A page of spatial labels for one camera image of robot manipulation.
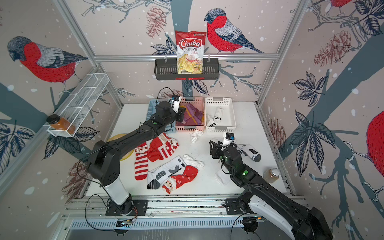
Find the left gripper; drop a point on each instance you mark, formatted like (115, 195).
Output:
(180, 113)

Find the Chuba cassava chips bag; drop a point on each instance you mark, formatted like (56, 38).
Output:
(190, 52)

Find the red santa sock upper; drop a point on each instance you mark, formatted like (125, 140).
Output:
(162, 147)

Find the white grey sport sock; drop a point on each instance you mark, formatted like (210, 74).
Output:
(247, 150)

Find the white plastic basket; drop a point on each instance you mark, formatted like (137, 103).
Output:
(228, 123)

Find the red santa sock lower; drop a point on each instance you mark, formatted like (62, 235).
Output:
(175, 182)

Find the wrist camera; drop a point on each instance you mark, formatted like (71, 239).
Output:
(175, 102)
(229, 139)

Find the purple yellow striped sock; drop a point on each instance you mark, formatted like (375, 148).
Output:
(192, 115)

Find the amber liquid jar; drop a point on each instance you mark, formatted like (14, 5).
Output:
(271, 175)

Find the white sock two black stripes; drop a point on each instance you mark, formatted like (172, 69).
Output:
(218, 115)

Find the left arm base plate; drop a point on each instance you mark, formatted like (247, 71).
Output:
(129, 208)

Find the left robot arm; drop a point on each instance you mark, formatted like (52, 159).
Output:
(104, 161)

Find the black wall basket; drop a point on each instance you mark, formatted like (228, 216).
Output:
(166, 70)

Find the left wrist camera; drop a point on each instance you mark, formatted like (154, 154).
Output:
(175, 102)

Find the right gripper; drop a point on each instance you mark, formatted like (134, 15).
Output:
(217, 149)

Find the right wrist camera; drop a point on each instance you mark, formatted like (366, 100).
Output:
(229, 139)

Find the white wire wall shelf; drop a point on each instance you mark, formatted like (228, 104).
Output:
(79, 104)

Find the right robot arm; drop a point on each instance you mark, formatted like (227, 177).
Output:
(259, 197)

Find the plain white sock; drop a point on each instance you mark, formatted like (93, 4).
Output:
(222, 178)

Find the crumpled white sock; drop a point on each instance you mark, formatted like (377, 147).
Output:
(196, 135)

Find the pink plastic basket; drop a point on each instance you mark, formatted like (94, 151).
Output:
(198, 102)

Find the red santa sock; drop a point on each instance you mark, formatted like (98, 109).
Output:
(162, 147)
(175, 182)

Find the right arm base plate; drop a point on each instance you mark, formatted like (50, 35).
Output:
(239, 206)

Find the orange spice jar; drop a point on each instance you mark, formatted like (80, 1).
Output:
(60, 123)

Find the white black sport sock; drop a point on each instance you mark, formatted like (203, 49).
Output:
(157, 177)

